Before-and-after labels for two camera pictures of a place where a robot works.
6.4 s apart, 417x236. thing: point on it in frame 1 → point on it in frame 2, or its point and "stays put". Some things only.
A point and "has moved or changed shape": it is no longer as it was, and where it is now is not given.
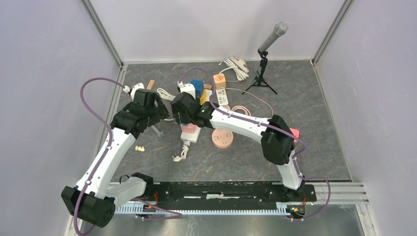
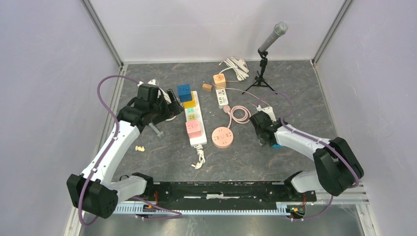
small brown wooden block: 207,86 stays put
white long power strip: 193,137 has moved or changed shape
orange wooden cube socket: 220,80 stays put
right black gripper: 176,115 → 260,141
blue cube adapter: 198,85 → 184,91
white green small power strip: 222,97 stays put
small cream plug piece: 139,148 stays put
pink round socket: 222,138 stays put
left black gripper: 161,111 stays put
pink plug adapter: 191,128 has moved or changed shape
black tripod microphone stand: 259,80 stays put
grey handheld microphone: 280,29 stays put
